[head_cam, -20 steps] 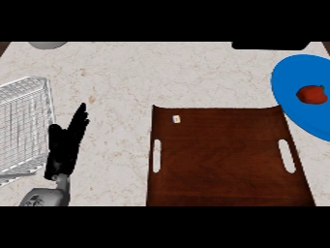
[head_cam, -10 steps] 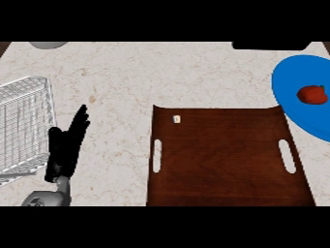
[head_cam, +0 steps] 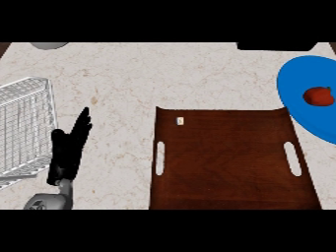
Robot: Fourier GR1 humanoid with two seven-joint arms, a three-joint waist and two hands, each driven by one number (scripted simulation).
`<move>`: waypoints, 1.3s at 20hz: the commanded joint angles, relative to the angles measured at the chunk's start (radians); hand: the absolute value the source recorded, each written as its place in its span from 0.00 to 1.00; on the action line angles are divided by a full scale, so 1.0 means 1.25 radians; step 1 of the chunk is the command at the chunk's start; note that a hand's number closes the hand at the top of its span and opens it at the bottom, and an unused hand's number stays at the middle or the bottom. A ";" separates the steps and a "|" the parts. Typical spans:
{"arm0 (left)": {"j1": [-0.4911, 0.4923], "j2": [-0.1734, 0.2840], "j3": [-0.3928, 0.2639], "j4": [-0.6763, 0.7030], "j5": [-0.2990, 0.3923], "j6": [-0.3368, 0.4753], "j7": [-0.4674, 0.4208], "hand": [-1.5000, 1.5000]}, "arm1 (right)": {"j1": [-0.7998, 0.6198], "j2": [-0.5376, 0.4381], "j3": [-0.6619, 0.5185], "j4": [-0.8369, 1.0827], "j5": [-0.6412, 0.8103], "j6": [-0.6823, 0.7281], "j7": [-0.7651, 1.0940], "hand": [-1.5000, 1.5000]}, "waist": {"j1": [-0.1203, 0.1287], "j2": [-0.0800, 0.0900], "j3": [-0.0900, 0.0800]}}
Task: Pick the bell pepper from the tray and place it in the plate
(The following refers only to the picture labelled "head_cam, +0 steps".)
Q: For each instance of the grey round object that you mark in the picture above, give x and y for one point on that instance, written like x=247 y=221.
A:
x=50 y=45

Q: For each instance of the brown wooden tray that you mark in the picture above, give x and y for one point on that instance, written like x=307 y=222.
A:
x=229 y=160

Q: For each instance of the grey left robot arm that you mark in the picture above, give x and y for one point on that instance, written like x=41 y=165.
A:
x=50 y=201

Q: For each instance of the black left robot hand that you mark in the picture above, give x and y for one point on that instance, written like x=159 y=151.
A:
x=69 y=147

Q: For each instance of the black appliance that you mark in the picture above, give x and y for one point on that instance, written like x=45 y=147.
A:
x=276 y=46

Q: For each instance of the blue plate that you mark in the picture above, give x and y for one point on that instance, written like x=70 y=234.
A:
x=316 y=98

